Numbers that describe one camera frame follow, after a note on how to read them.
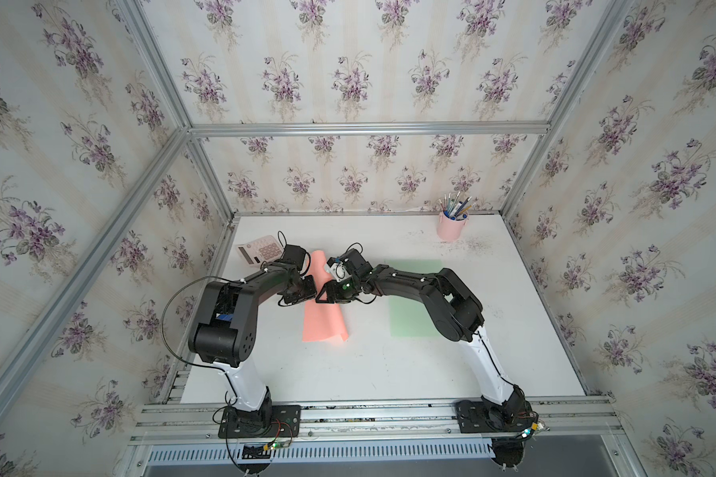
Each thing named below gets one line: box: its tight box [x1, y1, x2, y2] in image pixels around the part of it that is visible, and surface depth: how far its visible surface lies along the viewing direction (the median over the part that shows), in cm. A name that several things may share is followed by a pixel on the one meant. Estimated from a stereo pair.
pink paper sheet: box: [302, 250, 350, 342], surface depth 91 cm
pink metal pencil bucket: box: [436, 210, 469, 242], surface depth 113 cm
